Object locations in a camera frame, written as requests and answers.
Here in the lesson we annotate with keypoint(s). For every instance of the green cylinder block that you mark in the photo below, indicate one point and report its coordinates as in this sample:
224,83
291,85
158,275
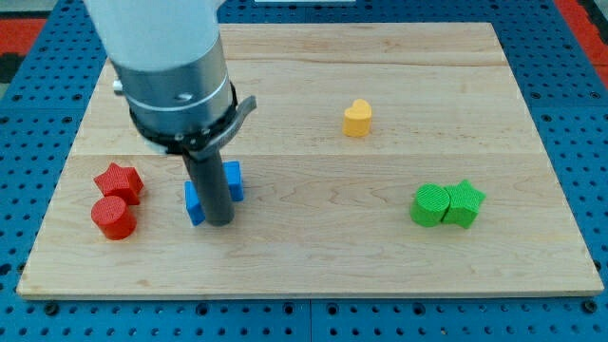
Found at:
430,205

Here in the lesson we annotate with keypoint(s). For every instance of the green star block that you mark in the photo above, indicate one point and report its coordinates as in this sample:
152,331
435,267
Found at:
464,204

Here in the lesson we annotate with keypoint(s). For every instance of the red cylinder block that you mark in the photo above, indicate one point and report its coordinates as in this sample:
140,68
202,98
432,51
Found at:
113,217

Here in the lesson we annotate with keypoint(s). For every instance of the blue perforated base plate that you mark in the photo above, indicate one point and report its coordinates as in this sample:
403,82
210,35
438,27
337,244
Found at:
558,50

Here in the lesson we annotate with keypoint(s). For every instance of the blue triangle block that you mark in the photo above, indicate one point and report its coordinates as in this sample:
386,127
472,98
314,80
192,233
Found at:
192,204

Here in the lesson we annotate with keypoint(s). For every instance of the yellow heart block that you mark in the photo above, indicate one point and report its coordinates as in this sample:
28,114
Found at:
357,119

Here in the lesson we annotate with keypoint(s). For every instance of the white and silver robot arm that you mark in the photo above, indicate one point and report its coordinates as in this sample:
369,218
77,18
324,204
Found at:
169,59

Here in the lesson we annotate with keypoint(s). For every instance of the red star block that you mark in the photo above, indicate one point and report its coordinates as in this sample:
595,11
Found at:
122,182

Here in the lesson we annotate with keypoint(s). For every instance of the blue cube block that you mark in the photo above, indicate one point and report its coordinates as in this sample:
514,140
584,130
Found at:
234,177

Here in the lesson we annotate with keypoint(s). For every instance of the light wooden board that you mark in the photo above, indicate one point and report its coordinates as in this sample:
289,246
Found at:
326,215

